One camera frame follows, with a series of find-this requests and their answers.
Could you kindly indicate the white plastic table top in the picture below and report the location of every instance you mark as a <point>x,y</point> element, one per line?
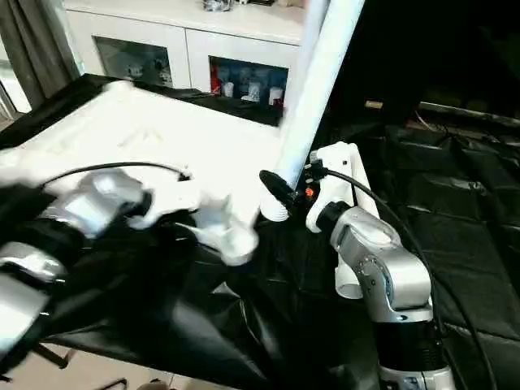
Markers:
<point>142,134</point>

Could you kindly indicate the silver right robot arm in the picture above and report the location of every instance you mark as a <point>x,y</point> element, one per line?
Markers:
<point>365,252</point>

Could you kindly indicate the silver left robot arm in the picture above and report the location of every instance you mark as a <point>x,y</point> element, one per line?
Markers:
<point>93,199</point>

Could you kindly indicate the white printed cup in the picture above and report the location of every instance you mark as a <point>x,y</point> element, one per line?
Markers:
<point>252,91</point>

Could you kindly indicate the yellow label sticker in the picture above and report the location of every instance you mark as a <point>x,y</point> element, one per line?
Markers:
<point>373,104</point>

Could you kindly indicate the small white jar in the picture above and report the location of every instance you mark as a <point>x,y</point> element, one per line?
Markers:
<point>228,90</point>

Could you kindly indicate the black plastic mat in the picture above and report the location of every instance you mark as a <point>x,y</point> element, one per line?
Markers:
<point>447,203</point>

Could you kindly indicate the white printed figurine mug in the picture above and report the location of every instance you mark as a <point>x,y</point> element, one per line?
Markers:
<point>135,71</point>
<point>162,70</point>

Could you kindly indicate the white glass-door cabinet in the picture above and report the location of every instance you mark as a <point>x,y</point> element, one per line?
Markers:
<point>183,32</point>

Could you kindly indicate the grey curtain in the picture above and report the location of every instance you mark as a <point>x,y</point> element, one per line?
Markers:
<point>36,48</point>

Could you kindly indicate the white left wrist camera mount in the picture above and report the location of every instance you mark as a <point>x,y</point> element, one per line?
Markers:
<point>183,199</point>

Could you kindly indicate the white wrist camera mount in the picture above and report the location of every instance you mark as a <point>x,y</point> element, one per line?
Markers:
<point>337,174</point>
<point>183,199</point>

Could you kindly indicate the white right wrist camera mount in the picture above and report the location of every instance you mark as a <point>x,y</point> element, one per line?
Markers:
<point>337,174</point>

